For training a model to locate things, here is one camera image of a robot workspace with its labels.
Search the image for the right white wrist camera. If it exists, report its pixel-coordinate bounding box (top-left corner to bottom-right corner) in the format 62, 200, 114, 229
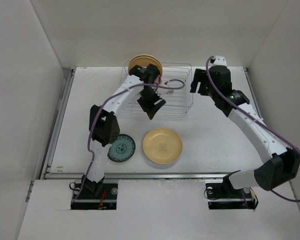
210, 55, 228, 67

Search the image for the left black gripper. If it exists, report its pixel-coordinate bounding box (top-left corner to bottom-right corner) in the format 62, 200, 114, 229
137, 86, 165, 119

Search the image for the pink plastic plate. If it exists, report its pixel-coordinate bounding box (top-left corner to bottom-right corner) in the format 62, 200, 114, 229
155, 75, 162, 86

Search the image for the white wire dish rack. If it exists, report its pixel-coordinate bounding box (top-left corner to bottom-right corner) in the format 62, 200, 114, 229
119, 60, 193, 121

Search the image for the yellow plastic plate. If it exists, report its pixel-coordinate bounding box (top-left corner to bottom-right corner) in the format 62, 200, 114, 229
142, 127, 183, 165
128, 54, 163, 76

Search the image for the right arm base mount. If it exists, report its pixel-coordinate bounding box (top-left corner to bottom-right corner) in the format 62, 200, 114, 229
204, 181, 259, 210

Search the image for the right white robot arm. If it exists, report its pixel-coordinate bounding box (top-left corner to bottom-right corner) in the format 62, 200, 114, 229
190, 65, 300, 197

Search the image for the teal patterned small plate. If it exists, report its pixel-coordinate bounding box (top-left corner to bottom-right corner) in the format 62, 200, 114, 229
107, 134, 136, 163

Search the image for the aluminium table frame rail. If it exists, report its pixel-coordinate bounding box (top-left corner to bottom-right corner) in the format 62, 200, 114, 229
44, 67, 261, 179

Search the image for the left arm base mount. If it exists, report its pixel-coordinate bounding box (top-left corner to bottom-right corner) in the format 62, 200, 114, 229
69, 182, 118, 211

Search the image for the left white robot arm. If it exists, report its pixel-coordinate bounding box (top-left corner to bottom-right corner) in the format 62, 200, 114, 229
79, 63, 166, 199

